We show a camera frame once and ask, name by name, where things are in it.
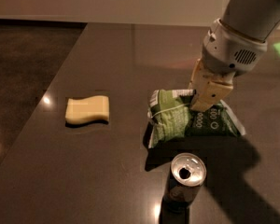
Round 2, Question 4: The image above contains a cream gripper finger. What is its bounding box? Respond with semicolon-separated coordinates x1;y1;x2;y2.
190;70;234;112
189;59;208;94

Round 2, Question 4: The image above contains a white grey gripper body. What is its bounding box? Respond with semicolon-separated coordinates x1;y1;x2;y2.
202;19;268;77

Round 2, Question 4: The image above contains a green jalapeno chip bag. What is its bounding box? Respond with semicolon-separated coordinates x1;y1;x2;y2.
147;90;245;148

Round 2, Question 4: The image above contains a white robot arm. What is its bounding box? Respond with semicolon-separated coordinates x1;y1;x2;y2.
189;0;280;112

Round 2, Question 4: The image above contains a silver redbull can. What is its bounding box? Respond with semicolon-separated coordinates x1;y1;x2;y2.
162;153;207;212

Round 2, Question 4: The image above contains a yellow sponge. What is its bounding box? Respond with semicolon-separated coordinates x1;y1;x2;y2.
65;95;110;125

